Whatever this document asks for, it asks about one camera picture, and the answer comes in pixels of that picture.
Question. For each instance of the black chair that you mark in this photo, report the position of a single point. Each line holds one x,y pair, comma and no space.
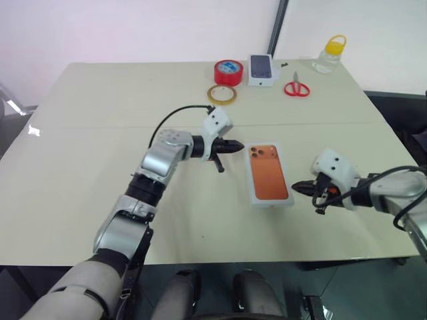
393,106

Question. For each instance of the white phone box lid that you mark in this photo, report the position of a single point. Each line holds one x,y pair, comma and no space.
267,173

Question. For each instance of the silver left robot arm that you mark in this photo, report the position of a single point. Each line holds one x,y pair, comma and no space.
166,156

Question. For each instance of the clear yellowish tape roll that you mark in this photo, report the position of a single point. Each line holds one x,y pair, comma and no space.
221,102

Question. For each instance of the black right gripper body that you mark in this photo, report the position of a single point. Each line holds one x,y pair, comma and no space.
325,191

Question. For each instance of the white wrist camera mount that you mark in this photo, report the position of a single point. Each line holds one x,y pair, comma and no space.
337,166
217,121

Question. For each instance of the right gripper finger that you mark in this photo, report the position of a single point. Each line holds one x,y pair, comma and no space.
308,191
308,184

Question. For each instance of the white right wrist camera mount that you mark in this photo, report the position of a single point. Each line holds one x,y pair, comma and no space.
337,166

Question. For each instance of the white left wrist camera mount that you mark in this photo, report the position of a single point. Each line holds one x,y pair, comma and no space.
217,121

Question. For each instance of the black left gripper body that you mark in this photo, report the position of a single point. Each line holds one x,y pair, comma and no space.
218,148

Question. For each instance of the phone box with dark print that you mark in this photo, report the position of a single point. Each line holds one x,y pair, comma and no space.
260,65

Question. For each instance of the red tape roll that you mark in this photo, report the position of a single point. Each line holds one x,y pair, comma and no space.
220,78

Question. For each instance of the clear jar with yellow lid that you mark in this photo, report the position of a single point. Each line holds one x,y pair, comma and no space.
327,60

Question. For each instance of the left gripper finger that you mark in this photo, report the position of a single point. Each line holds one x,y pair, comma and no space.
233,143
233,149

